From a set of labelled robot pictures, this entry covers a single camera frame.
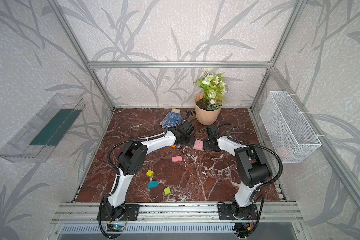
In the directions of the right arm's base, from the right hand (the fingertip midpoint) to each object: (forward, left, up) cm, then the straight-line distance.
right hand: (209, 141), depth 98 cm
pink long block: (-3, +7, 0) cm, 7 cm away
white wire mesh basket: (-16, -29, +33) cm, 47 cm away
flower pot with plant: (+22, -1, +14) cm, 26 cm away
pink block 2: (-12, +21, -1) cm, 24 cm away
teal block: (-27, +33, 0) cm, 43 cm away
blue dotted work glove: (+21, +27, -2) cm, 34 cm away
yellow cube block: (-22, +36, 0) cm, 42 cm away
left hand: (+2, +10, +2) cm, 10 cm away
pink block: (-5, +10, +1) cm, 11 cm away
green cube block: (-30, +25, -2) cm, 40 cm away
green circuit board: (-46, +49, -2) cm, 67 cm away
